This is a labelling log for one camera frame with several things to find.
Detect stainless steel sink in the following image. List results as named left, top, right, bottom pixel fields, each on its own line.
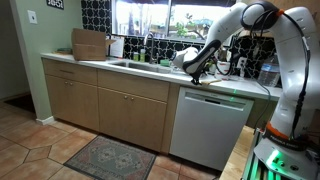
left=109, top=59, right=174, bottom=74

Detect large clear water bottle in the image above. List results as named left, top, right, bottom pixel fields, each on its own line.
left=257, top=53, right=282, bottom=88

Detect white framed card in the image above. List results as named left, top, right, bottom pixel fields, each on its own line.
left=109, top=34, right=126, bottom=59

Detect white light switch plate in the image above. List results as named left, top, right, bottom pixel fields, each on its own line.
left=27, top=9, right=39, bottom=25

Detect patterned green red rug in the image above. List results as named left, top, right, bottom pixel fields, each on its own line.
left=63, top=134, right=158, bottom=180

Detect kitchen window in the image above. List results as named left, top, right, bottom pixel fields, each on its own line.
left=111, top=0, right=234, bottom=44

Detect brown cardboard box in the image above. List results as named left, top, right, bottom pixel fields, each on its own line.
left=70, top=28, right=117, bottom=62

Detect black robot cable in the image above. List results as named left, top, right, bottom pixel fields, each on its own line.
left=239, top=1, right=313, bottom=141

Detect black white wall art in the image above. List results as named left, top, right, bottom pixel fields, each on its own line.
left=45, top=0, right=65, bottom=10

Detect white crock with red peppers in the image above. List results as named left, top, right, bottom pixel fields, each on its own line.
left=214, top=60, right=234, bottom=81

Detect light wooden board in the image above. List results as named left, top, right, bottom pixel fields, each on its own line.
left=219, top=125, right=256, bottom=180

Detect light wooden base cabinets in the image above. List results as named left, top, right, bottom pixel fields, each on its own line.
left=41, top=58, right=181, bottom=154

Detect flat green tray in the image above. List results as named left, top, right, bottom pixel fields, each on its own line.
left=53, top=48, right=73, bottom=56

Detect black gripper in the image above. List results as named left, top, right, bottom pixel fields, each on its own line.
left=189, top=70, right=205, bottom=86

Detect white dishwasher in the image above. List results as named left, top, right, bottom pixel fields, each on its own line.
left=169, top=86, right=255, bottom=172

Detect black power cord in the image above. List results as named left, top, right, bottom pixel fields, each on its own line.
left=243, top=75, right=273, bottom=129

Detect white wall power outlet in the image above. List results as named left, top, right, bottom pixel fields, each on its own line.
left=237, top=56, right=248, bottom=78

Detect metal robot base stand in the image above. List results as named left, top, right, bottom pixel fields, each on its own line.
left=241, top=128, right=320, bottom=180

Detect green soap bottle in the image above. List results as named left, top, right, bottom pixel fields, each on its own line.
left=139, top=48, right=147, bottom=63

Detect chrome kitchen faucet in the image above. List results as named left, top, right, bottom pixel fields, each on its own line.
left=143, top=32, right=158, bottom=65

